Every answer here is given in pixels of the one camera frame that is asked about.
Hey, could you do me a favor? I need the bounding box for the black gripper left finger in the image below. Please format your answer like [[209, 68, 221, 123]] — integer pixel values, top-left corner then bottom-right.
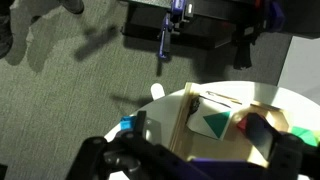
[[66, 110, 214, 180]]

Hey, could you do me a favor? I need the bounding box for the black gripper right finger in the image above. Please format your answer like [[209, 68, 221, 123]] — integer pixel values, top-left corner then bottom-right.
[[245, 112, 320, 180]]

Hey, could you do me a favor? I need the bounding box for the blue block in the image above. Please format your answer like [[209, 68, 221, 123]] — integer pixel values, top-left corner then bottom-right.
[[119, 115, 137, 132]]

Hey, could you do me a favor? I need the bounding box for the pink red block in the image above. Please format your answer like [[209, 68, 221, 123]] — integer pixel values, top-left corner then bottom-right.
[[236, 117, 250, 134]]

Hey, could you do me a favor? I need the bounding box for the wooden tray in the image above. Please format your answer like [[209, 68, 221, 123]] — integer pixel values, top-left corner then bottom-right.
[[168, 81, 291, 168]]

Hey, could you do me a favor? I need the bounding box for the white block with green triangle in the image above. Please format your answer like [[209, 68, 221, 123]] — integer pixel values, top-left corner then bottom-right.
[[185, 99, 233, 142]]

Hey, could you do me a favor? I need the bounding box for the white table leg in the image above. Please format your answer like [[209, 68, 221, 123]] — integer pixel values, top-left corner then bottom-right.
[[150, 82, 166, 101]]

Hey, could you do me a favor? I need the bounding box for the purple and black clamp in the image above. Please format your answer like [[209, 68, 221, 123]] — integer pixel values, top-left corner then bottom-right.
[[231, 0, 287, 71]]

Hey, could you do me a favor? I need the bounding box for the black table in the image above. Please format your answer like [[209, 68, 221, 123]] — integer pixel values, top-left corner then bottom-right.
[[120, 0, 238, 51]]

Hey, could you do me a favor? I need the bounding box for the black shoe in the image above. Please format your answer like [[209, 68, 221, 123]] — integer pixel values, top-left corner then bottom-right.
[[0, 0, 15, 60], [59, 0, 85, 15]]

